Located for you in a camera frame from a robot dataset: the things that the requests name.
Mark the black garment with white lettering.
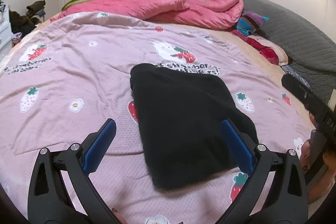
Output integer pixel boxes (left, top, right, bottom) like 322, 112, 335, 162
130, 64, 257, 190

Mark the dark clothes pile on floor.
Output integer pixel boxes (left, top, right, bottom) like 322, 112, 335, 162
9, 0, 46, 38

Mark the right hand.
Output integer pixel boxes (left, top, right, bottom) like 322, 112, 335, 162
299, 114, 335, 203

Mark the dark floral pillow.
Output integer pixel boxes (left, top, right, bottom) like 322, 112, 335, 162
281, 65, 311, 90

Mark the grey quilted headboard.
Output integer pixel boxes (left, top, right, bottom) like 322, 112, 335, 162
243, 0, 336, 103

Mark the pink strawberry print bedsheet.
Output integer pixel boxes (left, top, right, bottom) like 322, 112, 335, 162
1, 12, 311, 223

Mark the red and beige pillow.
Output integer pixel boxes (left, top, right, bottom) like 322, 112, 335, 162
230, 29, 289, 66

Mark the beige bed sheet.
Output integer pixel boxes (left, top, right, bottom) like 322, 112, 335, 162
208, 30, 314, 130

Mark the striped colourful pillow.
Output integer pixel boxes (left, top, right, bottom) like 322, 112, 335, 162
234, 10, 269, 36

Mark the white drawer cabinet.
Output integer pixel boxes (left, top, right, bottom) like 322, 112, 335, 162
0, 2, 13, 60

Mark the pink quilted comforter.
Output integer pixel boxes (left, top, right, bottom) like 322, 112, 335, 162
54, 0, 244, 30

